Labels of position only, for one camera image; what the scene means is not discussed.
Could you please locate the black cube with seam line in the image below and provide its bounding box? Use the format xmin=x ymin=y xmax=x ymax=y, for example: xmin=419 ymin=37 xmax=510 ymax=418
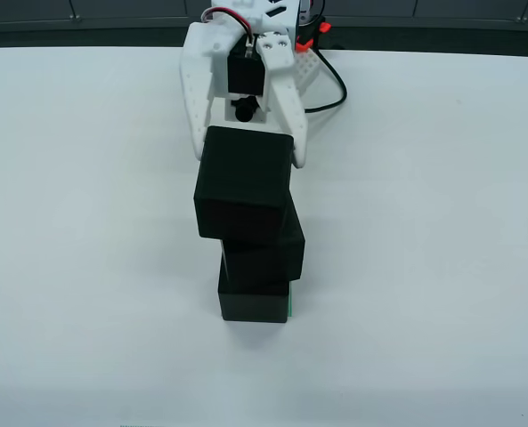
xmin=218 ymin=195 xmax=307 ymax=284

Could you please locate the smooth black cube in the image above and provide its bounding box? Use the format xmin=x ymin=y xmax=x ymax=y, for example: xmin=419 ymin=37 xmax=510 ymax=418
xmin=216 ymin=266 xmax=290 ymax=323

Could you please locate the black clamp with orange grips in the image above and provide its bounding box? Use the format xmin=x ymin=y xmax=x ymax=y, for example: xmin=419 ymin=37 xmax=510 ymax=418
xmin=295 ymin=15 xmax=337 ymax=52

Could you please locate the white red servo cable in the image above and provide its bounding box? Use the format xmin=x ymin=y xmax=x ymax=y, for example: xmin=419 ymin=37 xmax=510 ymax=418
xmin=199 ymin=8 xmax=255 ymax=60

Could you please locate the black camera on white bracket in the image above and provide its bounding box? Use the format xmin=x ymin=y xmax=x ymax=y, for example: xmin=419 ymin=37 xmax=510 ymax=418
xmin=210 ymin=95 xmax=283 ymax=133

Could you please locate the black cable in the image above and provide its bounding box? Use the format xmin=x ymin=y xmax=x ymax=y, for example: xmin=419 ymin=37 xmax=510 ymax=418
xmin=302 ymin=46 xmax=348 ymax=114

